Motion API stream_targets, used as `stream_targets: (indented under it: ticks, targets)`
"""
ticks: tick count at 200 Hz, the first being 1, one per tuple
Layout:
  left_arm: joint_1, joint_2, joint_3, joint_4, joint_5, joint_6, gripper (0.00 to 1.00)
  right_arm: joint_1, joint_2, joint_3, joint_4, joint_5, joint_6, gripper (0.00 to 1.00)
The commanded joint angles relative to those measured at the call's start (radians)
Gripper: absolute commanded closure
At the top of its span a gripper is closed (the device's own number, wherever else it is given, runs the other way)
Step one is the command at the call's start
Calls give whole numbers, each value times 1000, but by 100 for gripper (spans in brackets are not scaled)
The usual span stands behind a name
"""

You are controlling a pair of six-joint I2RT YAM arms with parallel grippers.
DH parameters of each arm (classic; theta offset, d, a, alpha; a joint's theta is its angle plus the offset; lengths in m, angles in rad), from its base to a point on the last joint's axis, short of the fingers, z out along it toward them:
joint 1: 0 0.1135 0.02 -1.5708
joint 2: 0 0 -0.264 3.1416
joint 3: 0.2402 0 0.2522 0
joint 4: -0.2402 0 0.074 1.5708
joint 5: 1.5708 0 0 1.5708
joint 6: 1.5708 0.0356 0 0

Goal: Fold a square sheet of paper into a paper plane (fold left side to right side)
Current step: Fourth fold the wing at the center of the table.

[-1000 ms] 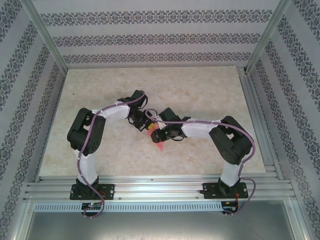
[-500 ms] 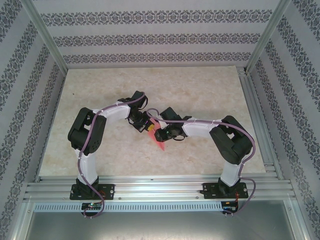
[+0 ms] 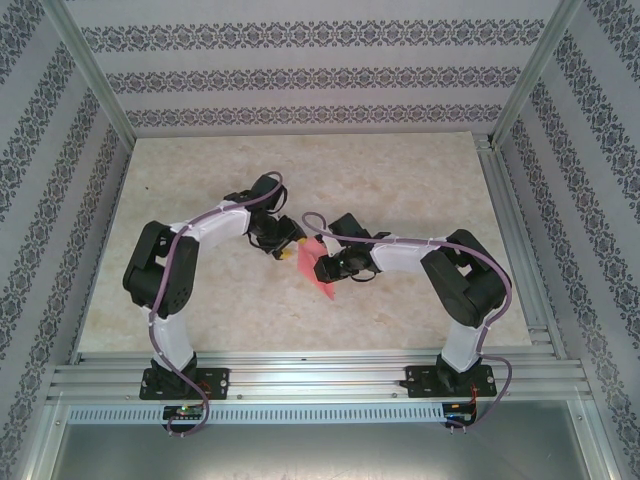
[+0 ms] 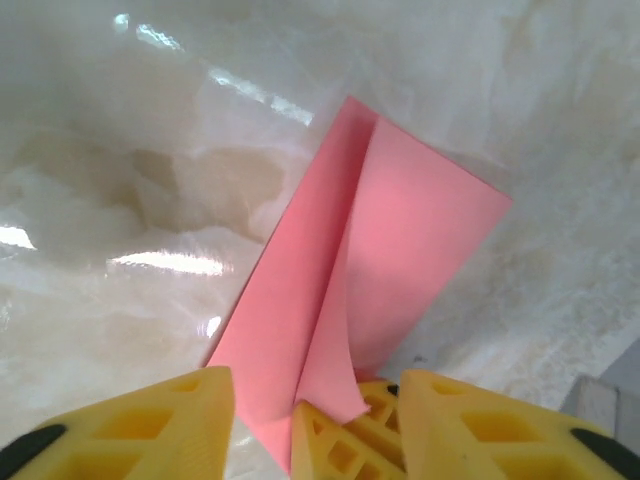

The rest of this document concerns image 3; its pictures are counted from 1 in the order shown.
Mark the pink cloth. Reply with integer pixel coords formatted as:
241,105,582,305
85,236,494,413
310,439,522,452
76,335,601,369
296,237,338,302

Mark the grey metal base sheet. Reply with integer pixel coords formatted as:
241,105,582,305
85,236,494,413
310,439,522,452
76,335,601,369
49,423,596,480

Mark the small circuit board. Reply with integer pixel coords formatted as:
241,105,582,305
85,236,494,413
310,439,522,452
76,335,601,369
163,405,206,420
443,403,477,422

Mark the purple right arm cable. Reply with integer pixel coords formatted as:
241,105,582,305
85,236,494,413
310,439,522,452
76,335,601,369
302,211,514,435

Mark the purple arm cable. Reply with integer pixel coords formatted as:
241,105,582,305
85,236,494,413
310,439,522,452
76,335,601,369
148,170,290,441
302,211,514,435

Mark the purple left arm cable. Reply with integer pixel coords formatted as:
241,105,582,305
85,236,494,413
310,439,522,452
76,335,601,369
148,170,290,441

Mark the long aluminium mounting rail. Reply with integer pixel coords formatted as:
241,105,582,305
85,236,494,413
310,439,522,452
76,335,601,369
47,349,596,404

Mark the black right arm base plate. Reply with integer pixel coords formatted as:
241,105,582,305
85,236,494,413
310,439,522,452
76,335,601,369
405,364,494,400

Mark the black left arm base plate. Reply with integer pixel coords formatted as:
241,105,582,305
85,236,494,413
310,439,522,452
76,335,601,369
141,367,231,401

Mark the slotted grey cable duct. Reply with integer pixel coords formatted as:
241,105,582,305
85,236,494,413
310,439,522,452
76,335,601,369
67,403,446,425

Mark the aluminium frame post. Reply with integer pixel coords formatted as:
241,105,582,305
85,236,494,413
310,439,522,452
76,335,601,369
47,0,137,146
491,0,586,149

